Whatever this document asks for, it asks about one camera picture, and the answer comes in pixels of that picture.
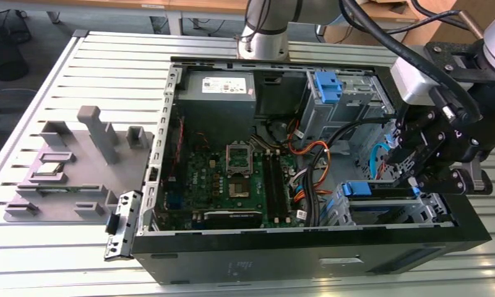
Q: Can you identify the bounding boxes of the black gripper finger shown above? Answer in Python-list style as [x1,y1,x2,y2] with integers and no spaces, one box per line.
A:
[407,166,480,196]
[395,106,452,182]

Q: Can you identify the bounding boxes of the blue data wire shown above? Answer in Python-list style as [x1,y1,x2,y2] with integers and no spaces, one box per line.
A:
[370,131,421,196]

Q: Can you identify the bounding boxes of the hard disk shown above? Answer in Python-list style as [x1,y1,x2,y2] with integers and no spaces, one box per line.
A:
[322,181,422,217]

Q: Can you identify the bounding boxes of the metal disk bay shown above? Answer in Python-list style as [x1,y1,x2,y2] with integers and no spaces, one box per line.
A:
[322,178,456,226]

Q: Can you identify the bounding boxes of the metal drive cage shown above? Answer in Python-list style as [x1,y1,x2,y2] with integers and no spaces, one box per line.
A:
[299,70,399,149]

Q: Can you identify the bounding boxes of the blue drive latch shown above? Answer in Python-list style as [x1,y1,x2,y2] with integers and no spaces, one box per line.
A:
[315,71,343,105]

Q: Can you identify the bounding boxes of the black RAM slot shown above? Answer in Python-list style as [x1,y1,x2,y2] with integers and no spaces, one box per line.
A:
[262,148,282,224]
[274,148,294,224]

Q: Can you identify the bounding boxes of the metal socket cover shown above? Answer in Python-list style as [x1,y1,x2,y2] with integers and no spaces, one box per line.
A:
[225,141,257,178]

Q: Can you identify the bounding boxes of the CPU socket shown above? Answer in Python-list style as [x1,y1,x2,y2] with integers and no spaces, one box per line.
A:
[229,181,253,199]

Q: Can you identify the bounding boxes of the black PC case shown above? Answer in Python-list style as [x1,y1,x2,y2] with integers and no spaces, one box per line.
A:
[130,55,493,286]

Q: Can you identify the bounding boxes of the grey power supply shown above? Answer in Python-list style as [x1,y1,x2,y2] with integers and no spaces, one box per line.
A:
[176,71,259,137]

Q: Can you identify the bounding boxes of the black graphics card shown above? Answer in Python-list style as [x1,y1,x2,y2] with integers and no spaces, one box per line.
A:
[191,209,266,230]

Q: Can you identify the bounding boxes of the green motherboard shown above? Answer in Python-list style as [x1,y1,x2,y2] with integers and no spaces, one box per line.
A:
[152,147,315,231]

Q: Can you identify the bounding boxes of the metal slot retention latch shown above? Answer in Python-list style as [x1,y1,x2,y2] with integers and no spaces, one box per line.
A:
[103,190,144,261]

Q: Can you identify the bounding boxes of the grey parts rack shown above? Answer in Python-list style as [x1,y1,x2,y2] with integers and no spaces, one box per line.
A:
[2,105,156,223]

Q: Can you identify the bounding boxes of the long wooden desk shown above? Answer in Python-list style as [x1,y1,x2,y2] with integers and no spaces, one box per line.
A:
[44,0,249,35]

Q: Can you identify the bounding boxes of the silver CPU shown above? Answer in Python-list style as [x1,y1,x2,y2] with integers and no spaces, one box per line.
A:
[36,161,64,174]

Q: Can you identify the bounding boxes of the green RAM stick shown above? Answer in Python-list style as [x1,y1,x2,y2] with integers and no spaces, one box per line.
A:
[18,184,100,194]

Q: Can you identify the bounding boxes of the black bin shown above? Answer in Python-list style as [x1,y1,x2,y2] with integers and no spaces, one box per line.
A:
[0,7,32,82]

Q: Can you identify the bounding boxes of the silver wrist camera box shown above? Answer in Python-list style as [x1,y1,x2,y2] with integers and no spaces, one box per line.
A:
[390,58,443,103]

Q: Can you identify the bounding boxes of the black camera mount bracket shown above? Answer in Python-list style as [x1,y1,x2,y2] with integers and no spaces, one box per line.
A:
[423,41,495,85]

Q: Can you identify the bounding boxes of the orange red wire bundle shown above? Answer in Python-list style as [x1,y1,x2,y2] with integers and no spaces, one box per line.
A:
[287,139,335,202]

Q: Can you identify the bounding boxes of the black cable bundle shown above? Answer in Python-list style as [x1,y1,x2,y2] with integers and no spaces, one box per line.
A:
[303,114,399,228]

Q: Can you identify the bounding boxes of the grey yellow wire bundle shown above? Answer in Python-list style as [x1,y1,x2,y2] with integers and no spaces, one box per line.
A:
[250,132,293,152]

